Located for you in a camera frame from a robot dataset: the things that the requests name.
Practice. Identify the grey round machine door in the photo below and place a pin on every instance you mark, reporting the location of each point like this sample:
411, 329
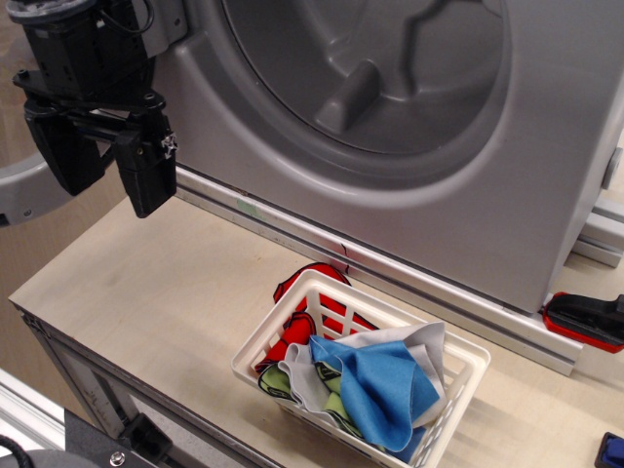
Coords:
29, 189

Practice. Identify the grey cloth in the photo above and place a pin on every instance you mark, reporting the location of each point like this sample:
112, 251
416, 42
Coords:
424, 342

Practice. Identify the grey toy washing machine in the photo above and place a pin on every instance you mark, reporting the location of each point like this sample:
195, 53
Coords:
469, 139

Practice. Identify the white plastic laundry basket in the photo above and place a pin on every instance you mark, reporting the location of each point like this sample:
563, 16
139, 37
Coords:
464, 363

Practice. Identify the green cloth with black trim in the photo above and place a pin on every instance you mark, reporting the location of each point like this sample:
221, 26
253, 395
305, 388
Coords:
313, 387

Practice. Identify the aluminium rail base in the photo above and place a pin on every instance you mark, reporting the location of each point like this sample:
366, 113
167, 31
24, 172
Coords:
521, 333

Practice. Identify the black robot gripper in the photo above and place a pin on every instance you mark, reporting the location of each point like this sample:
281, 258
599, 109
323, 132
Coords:
90, 82

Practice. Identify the red and black clamp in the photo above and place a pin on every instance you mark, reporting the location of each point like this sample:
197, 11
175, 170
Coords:
592, 321

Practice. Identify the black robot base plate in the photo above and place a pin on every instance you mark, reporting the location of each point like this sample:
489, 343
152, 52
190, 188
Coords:
97, 446

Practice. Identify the aluminium table frame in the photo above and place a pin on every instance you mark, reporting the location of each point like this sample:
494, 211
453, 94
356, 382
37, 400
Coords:
135, 414

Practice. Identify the red cloth with black trim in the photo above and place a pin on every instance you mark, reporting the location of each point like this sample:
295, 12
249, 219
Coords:
300, 326

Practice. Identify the blue cloth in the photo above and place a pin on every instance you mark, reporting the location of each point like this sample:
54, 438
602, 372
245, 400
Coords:
409, 450
383, 388

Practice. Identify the blue and black clamp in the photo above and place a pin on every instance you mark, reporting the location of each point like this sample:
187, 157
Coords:
611, 452

